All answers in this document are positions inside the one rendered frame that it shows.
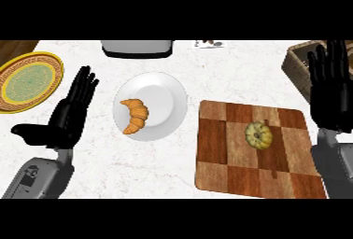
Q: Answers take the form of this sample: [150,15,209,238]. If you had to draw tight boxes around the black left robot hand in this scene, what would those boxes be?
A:
[11,65,101,150]

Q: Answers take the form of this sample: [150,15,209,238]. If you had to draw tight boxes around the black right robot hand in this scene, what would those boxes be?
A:
[306,39,353,134]

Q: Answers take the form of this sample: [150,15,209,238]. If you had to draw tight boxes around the brown wicker basket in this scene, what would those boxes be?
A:
[281,39,353,104]

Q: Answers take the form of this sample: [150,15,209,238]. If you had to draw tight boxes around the pale yellow round squash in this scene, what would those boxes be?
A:
[244,121,275,150]

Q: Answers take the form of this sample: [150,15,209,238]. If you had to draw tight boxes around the checkered wooden cutting board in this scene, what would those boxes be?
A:
[196,99,329,200]

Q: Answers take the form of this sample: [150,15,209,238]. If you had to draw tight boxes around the golden croissant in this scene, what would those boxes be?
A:
[120,98,151,135]

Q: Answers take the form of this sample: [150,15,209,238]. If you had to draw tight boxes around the yellow patterned round plate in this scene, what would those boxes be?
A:
[0,50,66,115]

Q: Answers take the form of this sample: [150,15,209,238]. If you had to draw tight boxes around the white oval plate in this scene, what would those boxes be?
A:
[113,71,190,143]

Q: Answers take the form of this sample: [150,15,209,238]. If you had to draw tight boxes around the brown wooden object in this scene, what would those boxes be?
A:
[0,39,42,66]

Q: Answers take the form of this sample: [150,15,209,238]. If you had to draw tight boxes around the grey and black appliance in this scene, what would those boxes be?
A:
[100,39,176,60]

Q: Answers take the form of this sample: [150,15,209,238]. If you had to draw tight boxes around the small white printed card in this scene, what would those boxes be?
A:
[193,39,228,49]

